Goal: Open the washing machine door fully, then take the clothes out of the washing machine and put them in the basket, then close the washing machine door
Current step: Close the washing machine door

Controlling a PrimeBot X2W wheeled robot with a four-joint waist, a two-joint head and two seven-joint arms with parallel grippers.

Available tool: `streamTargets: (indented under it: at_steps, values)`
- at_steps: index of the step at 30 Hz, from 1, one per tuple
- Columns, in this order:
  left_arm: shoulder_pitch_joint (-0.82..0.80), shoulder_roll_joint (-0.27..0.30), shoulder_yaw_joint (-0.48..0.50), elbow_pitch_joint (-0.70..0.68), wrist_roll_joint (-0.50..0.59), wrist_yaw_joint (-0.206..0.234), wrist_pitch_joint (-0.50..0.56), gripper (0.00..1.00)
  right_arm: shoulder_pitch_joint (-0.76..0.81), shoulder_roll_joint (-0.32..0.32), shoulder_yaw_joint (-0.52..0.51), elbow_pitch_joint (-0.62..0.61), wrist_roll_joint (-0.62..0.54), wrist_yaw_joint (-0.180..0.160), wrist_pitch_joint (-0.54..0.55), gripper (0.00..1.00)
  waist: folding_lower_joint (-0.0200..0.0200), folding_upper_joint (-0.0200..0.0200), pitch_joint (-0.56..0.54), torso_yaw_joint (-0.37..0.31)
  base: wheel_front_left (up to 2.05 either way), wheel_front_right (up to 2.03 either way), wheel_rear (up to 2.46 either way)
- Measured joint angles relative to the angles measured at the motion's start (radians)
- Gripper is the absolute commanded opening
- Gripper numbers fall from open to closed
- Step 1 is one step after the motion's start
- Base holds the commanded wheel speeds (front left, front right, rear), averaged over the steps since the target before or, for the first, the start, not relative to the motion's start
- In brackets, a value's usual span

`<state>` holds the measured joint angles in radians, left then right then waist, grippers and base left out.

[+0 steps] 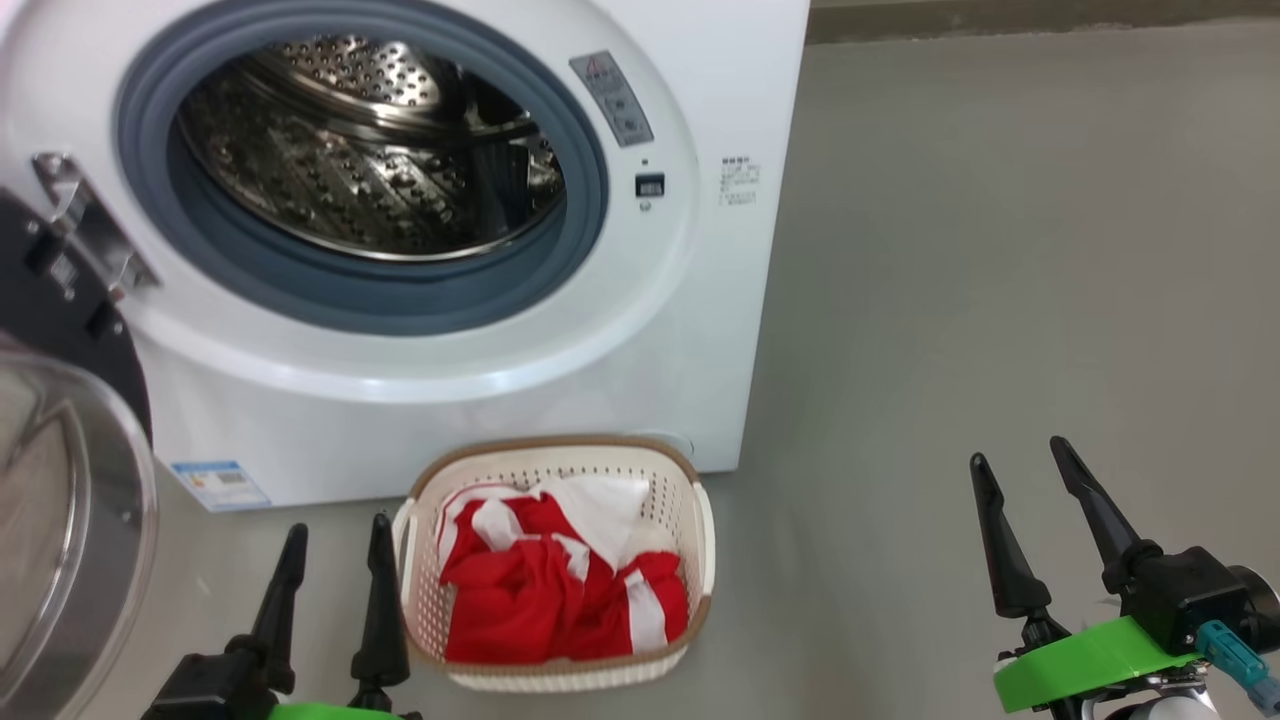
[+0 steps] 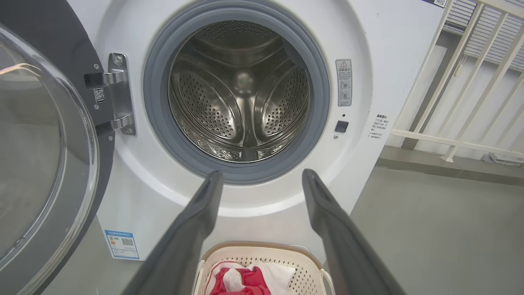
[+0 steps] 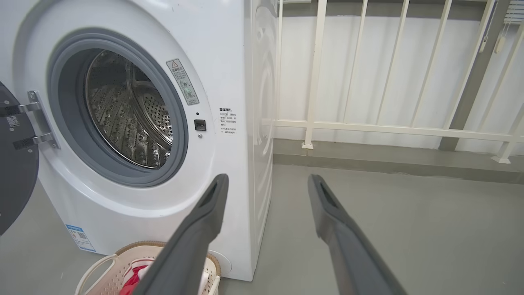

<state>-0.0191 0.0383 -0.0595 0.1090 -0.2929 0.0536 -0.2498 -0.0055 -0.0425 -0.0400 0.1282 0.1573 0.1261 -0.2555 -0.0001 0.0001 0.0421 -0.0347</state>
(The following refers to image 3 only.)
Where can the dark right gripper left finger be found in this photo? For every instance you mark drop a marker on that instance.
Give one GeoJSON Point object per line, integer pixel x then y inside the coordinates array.
{"type": "Point", "coordinates": [192, 246]}

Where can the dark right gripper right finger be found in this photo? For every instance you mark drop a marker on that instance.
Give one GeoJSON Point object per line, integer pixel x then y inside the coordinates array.
{"type": "Point", "coordinates": [352, 254]}

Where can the red and white garment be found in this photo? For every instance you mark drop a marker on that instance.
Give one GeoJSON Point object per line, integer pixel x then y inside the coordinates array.
{"type": "Point", "coordinates": [133, 282]}

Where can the dark round washing machine door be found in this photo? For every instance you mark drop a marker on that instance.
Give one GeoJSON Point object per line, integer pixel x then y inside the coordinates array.
{"type": "Point", "coordinates": [16, 172]}

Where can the cream perforated laundry basket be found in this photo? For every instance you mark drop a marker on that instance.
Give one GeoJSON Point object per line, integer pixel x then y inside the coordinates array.
{"type": "Point", "coordinates": [106, 270]}

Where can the black door latch socket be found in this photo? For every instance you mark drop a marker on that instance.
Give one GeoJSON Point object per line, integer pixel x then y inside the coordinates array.
{"type": "Point", "coordinates": [199, 125]}

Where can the grey rubber door gasket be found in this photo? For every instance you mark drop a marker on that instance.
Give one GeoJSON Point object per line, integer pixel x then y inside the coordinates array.
{"type": "Point", "coordinates": [67, 106]}

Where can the white front-load washing machine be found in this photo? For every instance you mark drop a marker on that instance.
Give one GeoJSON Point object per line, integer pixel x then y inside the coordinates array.
{"type": "Point", "coordinates": [229, 61]}

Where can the metal door hinge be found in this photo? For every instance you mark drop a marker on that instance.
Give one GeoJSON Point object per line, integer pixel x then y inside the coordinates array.
{"type": "Point", "coordinates": [41, 123]}

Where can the round white filter cover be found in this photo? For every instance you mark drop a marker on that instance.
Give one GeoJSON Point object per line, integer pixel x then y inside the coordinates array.
{"type": "Point", "coordinates": [223, 262]}

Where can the blue energy label sticker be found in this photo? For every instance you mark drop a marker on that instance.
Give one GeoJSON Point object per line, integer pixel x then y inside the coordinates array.
{"type": "Point", "coordinates": [80, 237]}

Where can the small printed text sticker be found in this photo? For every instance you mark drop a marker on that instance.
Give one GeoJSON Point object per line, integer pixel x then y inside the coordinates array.
{"type": "Point", "coordinates": [228, 121]}

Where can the stainless steel perforated drum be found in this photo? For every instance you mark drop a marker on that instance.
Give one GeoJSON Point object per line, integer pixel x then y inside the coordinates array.
{"type": "Point", "coordinates": [118, 114]}

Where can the grey warning label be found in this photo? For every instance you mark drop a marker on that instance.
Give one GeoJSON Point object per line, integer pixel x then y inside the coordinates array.
{"type": "Point", "coordinates": [183, 82]}

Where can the white metal railing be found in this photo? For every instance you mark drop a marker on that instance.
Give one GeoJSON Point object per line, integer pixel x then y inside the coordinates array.
{"type": "Point", "coordinates": [315, 73]}

